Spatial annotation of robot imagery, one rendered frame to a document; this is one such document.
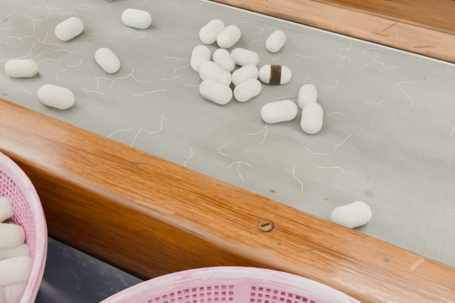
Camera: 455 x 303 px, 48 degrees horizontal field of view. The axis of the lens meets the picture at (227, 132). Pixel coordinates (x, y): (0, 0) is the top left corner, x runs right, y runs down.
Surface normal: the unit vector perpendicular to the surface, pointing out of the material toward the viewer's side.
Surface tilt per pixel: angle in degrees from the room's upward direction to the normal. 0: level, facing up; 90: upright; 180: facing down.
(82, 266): 0
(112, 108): 0
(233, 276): 75
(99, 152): 0
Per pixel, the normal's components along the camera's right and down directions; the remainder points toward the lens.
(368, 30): -0.27, -0.13
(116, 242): -0.43, 0.58
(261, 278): -0.09, 0.42
